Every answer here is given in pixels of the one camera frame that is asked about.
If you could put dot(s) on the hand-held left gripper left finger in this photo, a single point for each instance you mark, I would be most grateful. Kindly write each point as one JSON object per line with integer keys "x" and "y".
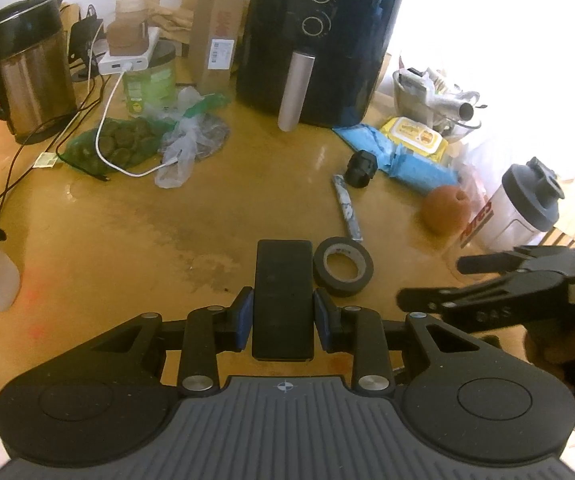
{"x": 245, "y": 320}

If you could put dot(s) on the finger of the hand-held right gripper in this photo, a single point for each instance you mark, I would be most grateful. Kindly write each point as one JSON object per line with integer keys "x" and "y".
{"x": 492, "y": 300}
{"x": 517, "y": 260}

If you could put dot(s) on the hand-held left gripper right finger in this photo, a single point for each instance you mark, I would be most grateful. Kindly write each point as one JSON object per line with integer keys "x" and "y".
{"x": 321, "y": 320}

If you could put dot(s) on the person's right hand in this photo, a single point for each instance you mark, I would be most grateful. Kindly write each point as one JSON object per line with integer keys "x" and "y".
{"x": 547, "y": 352}

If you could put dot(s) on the black electrical tape roll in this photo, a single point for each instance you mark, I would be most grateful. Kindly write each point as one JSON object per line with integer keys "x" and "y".
{"x": 335, "y": 280}

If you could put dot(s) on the shaker bottle with grey lid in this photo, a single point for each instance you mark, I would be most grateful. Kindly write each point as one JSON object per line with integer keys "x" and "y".
{"x": 527, "y": 200}

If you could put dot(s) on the orange fruit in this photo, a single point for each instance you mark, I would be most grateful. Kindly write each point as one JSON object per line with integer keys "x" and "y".
{"x": 446, "y": 209}

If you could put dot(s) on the marbled grey stick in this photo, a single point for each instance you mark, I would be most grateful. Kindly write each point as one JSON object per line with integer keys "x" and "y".
{"x": 348, "y": 207}

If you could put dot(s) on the blue plastic packet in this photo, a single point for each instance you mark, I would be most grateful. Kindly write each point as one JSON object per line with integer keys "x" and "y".
{"x": 417, "y": 170}

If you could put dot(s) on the black cylindrical cap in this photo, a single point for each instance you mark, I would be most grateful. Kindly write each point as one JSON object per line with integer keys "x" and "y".
{"x": 361, "y": 169}

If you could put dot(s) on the yellow wet wipes pack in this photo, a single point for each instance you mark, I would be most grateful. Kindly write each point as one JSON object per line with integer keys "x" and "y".
{"x": 415, "y": 137}

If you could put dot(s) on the bowl of assorted utensils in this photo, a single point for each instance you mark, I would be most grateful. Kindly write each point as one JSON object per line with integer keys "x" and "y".
{"x": 432, "y": 100}

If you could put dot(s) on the clear crumpled plastic bag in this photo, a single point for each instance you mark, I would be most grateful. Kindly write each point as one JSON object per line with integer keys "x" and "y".
{"x": 192, "y": 135}

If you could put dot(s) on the green mesh bag of discs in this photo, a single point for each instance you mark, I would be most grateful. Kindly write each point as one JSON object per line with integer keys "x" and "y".
{"x": 117, "y": 142}

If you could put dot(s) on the green jar with black lid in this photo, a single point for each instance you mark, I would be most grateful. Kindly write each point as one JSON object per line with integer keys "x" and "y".
{"x": 150, "y": 85}

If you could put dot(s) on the small paper tag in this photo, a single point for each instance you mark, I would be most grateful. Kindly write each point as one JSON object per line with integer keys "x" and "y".
{"x": 45, "y": 159}

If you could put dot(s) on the black air fryer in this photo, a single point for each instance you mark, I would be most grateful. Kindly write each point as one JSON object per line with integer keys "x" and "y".
{"x": 327, "y": 45}

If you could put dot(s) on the white power bank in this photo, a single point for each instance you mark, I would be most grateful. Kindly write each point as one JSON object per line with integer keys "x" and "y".
{"x": 127, "y": 64}

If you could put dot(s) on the tall brown cardboard box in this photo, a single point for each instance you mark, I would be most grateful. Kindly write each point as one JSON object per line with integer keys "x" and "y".
{"x": 220, "y": 20}

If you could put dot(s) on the brown paper bag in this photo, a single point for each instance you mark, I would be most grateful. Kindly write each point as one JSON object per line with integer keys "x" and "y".
{"x": 172, "y": 20}

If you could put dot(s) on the steel electric kettle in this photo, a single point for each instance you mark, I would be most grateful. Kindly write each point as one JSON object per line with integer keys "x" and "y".
{"x": 27, "y": 70}

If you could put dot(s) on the black wall charger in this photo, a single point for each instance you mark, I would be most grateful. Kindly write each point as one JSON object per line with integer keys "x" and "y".
{"x": 84, "y": 35}

